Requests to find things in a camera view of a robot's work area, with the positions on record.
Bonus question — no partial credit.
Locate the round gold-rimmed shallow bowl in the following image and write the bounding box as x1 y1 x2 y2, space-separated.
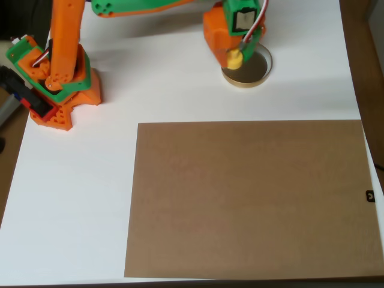
221 44 274 89

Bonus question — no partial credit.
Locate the black controller board red holder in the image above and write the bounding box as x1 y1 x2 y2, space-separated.
0 64 59 121

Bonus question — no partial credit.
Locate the brown rectangular board mat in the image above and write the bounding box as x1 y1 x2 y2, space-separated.
124 119 384 278

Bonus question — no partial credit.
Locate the white red servo cable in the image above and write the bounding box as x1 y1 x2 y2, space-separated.
242 0 270 46

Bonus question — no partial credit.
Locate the yellow plastic knob piece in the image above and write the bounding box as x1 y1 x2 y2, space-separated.
225 49 244 71

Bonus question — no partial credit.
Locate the white base board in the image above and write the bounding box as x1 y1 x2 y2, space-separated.
0 0 384 286

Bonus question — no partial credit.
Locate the orange and green robot base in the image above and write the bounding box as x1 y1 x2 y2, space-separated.
5 34 103 133

